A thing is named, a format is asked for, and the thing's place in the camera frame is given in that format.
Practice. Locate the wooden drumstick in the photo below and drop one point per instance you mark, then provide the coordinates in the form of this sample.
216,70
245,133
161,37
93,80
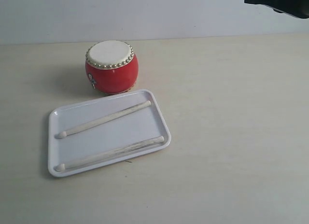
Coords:
102,120
108,154

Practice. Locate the small red drum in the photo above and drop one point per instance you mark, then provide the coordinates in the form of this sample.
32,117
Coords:
111,66

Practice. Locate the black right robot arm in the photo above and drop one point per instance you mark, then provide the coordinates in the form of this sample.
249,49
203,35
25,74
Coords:
295,8

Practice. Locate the white rectangular plastic tray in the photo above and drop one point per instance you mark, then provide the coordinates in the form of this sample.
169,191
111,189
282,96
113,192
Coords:
138,126

